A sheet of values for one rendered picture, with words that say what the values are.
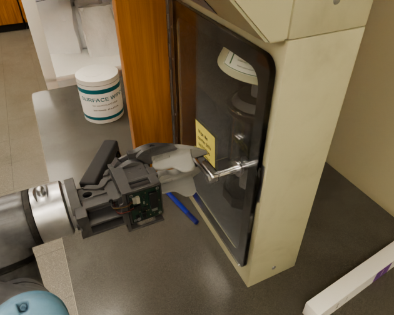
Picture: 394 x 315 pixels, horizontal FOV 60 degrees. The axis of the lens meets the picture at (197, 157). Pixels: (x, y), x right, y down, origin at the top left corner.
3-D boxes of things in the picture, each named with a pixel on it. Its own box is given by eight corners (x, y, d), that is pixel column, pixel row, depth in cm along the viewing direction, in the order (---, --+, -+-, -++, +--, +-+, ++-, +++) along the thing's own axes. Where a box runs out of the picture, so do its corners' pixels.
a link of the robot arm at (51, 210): (42, 217, 50) (24, 174, 45) (74, 207, 52) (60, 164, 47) (48, 255, 45) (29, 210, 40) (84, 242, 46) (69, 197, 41)
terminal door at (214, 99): (179, 171, 84) (172, -5, 59) (246, 270, 62) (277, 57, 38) (176, 172, 84) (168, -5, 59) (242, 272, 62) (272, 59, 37)
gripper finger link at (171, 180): (219, 194, 54) (163, 210, 50) (202, 173, 58) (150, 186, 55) (220, 178, 52) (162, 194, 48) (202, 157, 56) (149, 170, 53)
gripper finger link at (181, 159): (221, 169, 51) (162, 191, 48) (202, 149, 55) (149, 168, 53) (219, 152, 49) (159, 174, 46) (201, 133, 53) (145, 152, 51)
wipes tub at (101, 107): (118, 100, 122) (112, 60, 113) (129, 119, 113) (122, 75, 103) (80, 109, 117) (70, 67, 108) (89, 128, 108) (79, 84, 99)
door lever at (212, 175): (213, 148, 59) (213, 135, 58) (242, 179, 52) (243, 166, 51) (184, 157, 57) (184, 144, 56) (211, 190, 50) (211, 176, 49)
